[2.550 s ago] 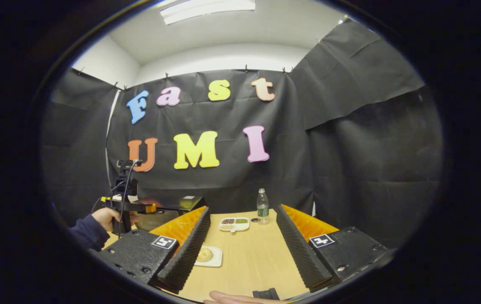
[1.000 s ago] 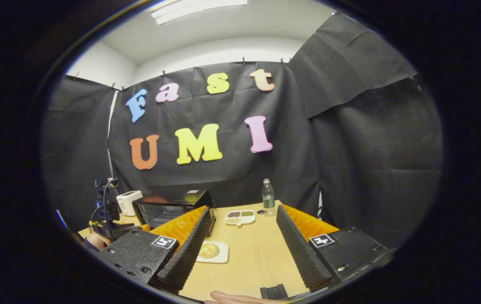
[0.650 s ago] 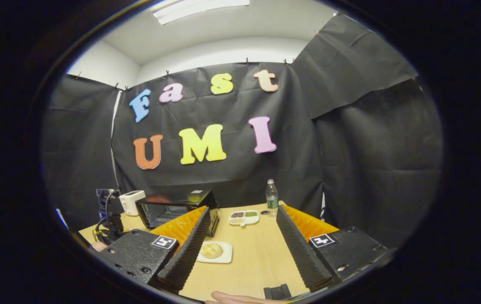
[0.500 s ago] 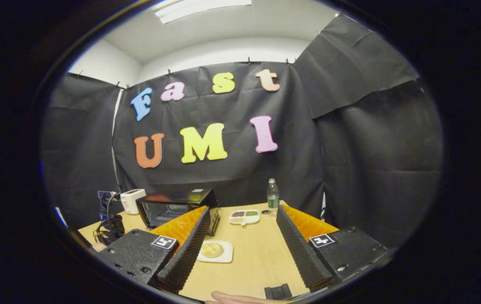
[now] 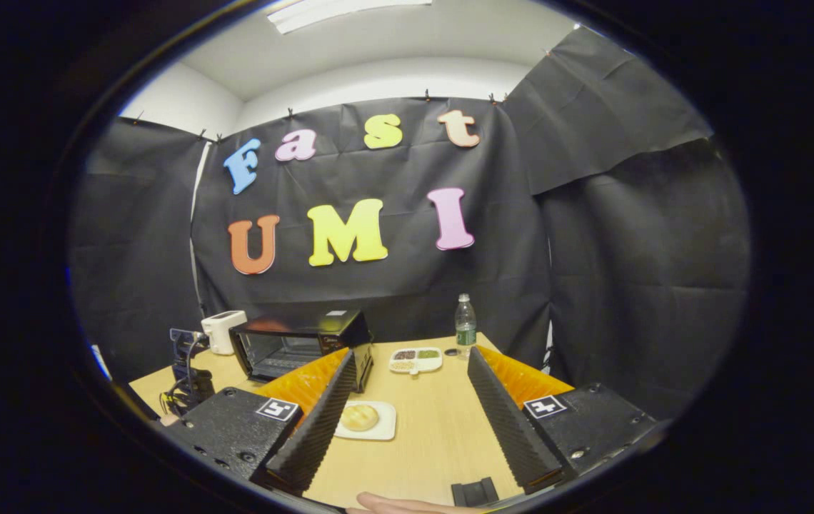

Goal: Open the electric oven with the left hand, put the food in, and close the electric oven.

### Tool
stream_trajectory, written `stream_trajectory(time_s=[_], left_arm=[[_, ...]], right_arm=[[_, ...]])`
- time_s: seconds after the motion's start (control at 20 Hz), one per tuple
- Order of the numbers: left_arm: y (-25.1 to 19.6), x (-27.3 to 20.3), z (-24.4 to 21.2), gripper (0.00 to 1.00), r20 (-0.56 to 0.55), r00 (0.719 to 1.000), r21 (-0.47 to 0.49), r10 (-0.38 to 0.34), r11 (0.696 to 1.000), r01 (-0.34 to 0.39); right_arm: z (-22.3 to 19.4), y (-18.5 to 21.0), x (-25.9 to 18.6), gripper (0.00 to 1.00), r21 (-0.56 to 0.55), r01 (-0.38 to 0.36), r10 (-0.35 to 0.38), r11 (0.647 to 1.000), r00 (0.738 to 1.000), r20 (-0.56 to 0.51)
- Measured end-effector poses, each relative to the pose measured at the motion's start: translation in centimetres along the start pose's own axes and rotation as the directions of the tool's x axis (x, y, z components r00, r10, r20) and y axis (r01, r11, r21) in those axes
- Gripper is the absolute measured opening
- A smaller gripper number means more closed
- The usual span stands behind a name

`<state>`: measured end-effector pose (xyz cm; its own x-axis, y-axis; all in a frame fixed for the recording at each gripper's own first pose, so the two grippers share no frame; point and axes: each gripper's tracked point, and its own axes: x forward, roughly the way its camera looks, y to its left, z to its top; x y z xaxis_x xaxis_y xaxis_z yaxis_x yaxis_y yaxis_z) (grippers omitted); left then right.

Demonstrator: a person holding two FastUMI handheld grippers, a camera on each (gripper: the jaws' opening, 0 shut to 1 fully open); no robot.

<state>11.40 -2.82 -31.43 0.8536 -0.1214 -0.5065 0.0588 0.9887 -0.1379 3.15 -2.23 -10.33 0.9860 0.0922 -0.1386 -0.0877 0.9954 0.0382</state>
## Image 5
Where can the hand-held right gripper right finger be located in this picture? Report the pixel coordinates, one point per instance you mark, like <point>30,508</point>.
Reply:
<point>510,428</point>

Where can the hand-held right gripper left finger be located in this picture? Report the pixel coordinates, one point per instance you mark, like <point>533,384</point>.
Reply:
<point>307,446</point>

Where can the round bread bun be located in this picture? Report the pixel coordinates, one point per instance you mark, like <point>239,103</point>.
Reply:
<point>359,417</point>

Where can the black electric oven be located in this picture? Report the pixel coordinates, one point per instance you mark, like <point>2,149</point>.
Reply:
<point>335,325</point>

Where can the white toaster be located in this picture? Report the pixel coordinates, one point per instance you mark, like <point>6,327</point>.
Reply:
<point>221,332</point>

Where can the white rectangular plate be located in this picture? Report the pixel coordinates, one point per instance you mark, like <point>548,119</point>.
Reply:
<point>385,428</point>

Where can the blue white banner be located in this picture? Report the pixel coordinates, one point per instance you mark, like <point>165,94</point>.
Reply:
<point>100,360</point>

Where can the clear plastic water bottle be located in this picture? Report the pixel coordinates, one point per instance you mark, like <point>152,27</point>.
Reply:
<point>465,332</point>

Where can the white divided seed dish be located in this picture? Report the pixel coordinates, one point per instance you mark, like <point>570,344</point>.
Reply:
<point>415,359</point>

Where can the black backdrop cloth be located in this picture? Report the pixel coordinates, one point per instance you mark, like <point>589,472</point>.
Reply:
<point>593,271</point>

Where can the long ceiling light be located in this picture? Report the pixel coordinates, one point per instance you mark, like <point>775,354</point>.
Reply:
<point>343,11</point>

